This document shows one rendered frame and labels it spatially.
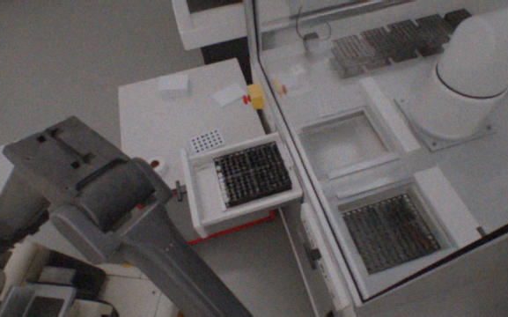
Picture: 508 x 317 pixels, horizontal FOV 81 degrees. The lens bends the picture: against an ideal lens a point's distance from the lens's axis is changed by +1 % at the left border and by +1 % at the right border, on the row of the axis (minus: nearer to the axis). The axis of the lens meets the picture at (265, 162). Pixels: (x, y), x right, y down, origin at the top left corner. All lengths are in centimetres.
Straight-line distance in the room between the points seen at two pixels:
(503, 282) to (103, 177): 38
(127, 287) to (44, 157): 132
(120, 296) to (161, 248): 131
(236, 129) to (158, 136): 33
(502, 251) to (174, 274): 31
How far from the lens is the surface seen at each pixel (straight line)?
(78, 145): 39
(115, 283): 169
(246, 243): 183
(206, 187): 105
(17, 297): 88
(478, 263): 33
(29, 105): 316
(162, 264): 36
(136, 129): 139
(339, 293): 84
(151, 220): 36
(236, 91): 138
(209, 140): 120
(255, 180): 96
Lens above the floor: 175
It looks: 59 degrees down
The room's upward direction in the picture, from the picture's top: 6 degrees counter-clockwise
